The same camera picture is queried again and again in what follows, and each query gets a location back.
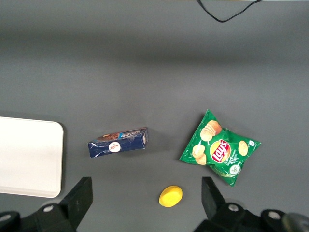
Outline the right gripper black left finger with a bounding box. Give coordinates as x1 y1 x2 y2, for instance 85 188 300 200
0 177 94 232

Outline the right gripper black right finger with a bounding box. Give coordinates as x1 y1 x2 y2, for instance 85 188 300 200
193 177 309 232

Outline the white rectangular plastic tray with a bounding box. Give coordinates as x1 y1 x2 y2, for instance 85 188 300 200
0 116 64 199

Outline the dark blue cookie box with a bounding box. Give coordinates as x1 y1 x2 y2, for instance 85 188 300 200
87 127 149 160

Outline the yellow lemon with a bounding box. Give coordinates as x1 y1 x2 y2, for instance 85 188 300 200
158 185 183 208

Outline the green Lay's chips bag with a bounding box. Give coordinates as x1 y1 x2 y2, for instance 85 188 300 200
179 109 262 187

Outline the thin black cable on table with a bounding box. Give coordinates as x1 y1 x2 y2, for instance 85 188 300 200
196 0 262 23

